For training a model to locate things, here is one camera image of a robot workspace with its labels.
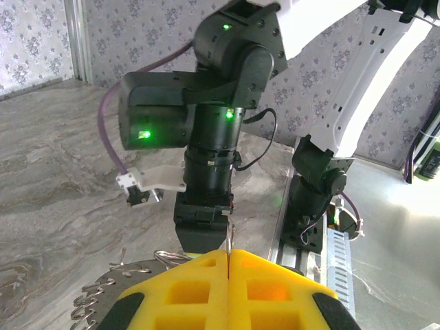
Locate aluminium frame post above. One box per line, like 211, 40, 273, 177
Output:
63, 0, 94, 83

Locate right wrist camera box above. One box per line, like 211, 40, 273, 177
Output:
115, 166, 188, 210

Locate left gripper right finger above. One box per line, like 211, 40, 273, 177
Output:
229, 249, 360, 330

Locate thin black cable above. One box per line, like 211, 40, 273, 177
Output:
236, 108, 278, 172

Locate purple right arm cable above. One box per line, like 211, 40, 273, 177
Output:
98, 41, 197, 176

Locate grey slotted cable duct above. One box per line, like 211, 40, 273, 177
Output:
322, 228, 357, 317

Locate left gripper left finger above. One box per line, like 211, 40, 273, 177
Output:
98, 249, 230, 330

